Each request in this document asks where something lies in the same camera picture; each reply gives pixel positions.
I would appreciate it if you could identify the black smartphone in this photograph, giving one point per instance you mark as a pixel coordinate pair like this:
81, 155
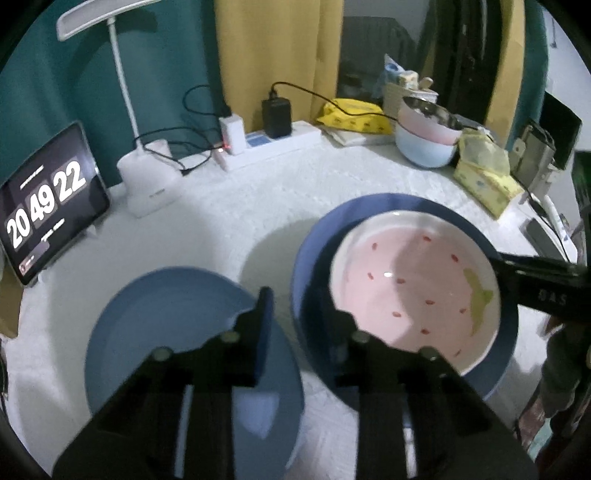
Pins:
541, 241

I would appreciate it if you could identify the teal curtain left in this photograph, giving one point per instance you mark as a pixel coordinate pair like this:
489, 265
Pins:
169, 54

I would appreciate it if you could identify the white power strip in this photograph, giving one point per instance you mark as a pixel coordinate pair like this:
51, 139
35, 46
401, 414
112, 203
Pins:
260, 147

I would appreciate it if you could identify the light blue bowl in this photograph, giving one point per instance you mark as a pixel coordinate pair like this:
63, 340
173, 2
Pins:
421, 152

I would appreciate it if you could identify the white cream tube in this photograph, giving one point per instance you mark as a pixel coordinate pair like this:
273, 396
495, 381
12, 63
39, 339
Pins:
555, 219

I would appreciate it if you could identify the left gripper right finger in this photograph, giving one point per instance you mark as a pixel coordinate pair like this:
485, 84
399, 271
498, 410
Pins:
419, 418

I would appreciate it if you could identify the steel bowl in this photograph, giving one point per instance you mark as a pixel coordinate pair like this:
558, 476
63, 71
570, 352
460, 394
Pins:
433, 111

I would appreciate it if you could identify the steel thermos mug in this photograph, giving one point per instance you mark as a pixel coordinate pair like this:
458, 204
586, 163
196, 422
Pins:
532, 159

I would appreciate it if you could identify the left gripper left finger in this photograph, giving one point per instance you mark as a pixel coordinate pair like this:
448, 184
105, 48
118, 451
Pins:
135, 434

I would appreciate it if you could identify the yellow tissue box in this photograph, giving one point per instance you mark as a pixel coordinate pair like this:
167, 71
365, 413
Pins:
483, 170

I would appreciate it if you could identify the tablet showing clock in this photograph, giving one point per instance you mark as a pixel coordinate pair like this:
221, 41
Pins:
49, 201

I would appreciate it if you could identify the white phone charger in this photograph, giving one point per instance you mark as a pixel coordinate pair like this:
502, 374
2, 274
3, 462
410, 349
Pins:
233, 134

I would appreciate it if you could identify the large blue plate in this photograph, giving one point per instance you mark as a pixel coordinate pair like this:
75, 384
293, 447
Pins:
181, 308

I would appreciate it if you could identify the large blue bowl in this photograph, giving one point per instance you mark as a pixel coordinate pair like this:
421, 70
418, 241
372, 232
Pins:
311, 281

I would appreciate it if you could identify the cardboard box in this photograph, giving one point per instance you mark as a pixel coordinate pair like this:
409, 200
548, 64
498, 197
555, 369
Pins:
11, 293

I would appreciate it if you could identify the yellow teal curtain right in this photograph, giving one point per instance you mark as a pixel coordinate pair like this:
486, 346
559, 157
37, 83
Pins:
520, 82

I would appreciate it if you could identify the cream yellow bowl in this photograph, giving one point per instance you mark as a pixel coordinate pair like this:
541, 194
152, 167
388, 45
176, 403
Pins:
480, 298

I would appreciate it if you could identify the white tablecloth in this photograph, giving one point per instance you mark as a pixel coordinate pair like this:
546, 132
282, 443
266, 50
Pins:
247, 225

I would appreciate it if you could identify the pink strawberry bowl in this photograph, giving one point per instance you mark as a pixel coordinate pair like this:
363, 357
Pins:
400, 274

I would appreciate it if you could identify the white desk lamp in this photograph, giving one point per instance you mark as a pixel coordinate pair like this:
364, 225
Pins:
152, 179

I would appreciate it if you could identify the black power adapter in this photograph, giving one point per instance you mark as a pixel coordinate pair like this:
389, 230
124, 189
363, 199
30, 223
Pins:
276, 117

